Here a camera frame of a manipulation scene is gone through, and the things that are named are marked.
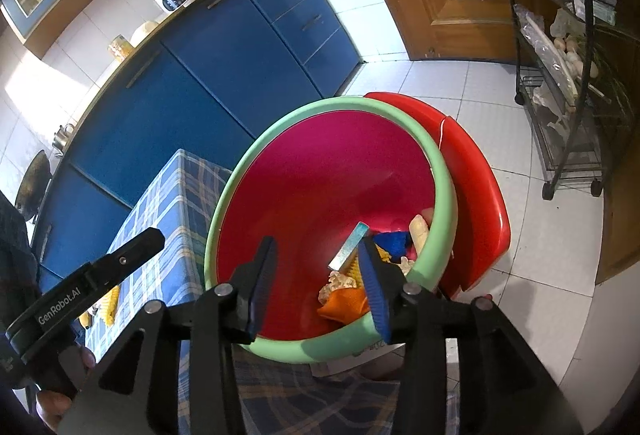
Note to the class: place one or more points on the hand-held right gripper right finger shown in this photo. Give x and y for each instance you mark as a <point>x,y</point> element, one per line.
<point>372,287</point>

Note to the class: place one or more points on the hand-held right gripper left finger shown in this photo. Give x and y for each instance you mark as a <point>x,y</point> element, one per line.
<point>262,285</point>

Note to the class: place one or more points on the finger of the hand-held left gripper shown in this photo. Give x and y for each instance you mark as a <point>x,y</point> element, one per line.
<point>130,252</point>

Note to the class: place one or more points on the orange cloth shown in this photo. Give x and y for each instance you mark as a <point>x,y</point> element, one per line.
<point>345,302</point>

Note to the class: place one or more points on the yellow foam net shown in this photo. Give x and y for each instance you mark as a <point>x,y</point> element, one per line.
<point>382,256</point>
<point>109,302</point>

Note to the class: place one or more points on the cream paper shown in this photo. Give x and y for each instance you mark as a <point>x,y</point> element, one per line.
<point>340,281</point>

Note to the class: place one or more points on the grey blue sponge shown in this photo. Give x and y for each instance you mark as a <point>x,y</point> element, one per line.
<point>350,245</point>

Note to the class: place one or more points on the cream foam sponge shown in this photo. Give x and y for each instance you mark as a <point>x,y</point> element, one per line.
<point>419,232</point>

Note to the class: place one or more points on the green rimmed red basin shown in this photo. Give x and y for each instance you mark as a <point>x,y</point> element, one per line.
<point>325,165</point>

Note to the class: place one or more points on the person's left hand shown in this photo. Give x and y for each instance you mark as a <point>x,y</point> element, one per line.
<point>55,407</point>

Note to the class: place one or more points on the banana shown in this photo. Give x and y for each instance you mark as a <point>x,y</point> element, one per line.
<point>86,317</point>

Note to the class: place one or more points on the blue net piece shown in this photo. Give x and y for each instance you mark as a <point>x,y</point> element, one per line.
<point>392,242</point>

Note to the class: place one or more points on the blue plaid tablecloth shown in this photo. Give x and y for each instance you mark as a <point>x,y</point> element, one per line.
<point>165,215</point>

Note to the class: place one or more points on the black wok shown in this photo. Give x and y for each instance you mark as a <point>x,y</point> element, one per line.
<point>32,180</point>

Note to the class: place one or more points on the steel teapot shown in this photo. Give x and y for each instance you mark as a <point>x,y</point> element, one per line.
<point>62,137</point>

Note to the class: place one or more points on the red plastic stool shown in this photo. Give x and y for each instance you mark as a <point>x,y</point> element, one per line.
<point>475,195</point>

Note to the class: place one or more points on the blue kitchen base cabinets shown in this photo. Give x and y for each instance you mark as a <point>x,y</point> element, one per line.
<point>200,65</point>

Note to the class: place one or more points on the yellow labelled can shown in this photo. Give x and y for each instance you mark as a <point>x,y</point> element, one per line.
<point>121,47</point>

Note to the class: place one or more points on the white bowl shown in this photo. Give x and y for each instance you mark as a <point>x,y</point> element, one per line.
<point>144,32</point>

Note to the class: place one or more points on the crumpled clear plastic bag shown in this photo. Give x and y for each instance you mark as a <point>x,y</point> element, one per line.
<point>550,107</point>

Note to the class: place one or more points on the wooden side cabinet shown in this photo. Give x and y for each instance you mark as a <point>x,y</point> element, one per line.
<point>620,225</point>

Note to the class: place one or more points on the plastic bag of eggs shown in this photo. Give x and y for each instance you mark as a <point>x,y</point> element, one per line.
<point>565,50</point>

